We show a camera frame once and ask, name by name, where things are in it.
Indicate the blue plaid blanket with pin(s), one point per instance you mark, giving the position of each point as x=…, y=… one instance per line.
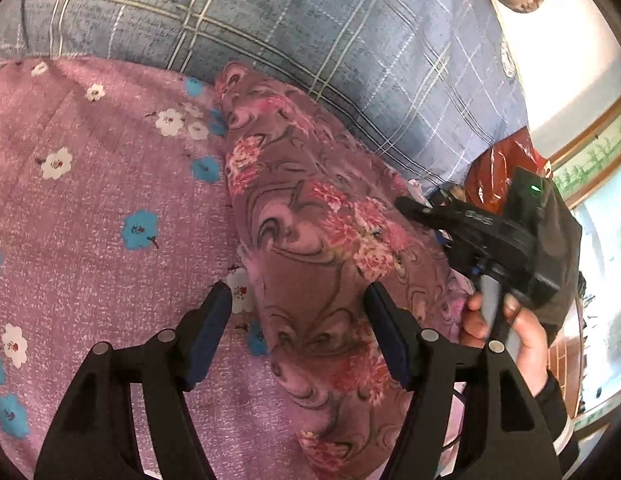
x=290, y=25

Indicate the mauve swirl floral garment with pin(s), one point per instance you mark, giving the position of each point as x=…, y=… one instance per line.
x=300, y=210

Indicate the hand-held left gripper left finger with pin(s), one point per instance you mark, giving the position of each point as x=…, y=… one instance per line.
x=213, y=320

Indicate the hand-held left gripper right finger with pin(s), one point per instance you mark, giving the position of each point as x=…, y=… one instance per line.
x=383, y=320

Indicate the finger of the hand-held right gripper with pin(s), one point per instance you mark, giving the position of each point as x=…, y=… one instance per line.
x=430, y=212

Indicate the person's right forearm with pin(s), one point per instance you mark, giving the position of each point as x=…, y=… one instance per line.
x=553, y=410

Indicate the person's right hand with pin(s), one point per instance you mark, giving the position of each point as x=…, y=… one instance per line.
x=528, y=345

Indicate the pink floral bedsheet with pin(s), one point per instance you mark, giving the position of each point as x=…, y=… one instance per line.
x=115, y=160

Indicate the green patterned wall trim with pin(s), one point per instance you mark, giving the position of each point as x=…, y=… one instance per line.
x=590, y=160

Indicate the red plastic bag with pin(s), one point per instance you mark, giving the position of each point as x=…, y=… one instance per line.
x=495, y=170

